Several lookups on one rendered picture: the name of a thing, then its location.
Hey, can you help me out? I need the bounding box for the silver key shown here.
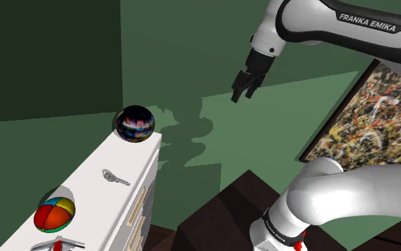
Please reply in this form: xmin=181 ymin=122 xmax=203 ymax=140
xmin=102 ymin=168 xmax=131 ymax=187

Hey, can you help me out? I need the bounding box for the red yellow blue green ball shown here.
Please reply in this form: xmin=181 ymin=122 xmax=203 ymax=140
xmin=33 ymin=196 xmax=76 ymax=234

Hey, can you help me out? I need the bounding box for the white chest of drawers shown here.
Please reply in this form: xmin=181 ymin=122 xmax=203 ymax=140
xmin=0 ymin=130 xmax=163 ymax=251

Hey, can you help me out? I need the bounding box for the black multicoloured ball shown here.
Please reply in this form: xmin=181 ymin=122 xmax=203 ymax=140
xmin=115 ymin=105 xmax=156 ymax=143

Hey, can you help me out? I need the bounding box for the dark brown robot stand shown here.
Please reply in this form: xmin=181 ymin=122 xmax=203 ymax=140
xmin=171 ymin=169 xmax=348 ymax=251

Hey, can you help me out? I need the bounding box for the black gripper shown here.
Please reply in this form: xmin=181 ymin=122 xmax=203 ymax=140
xmin=231 ymin=48 xmax=276 ymax=103

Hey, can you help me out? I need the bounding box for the framed splatter painting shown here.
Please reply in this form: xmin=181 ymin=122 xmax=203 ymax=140
xmin=298 ymin=58 xmax=401 ymax=173

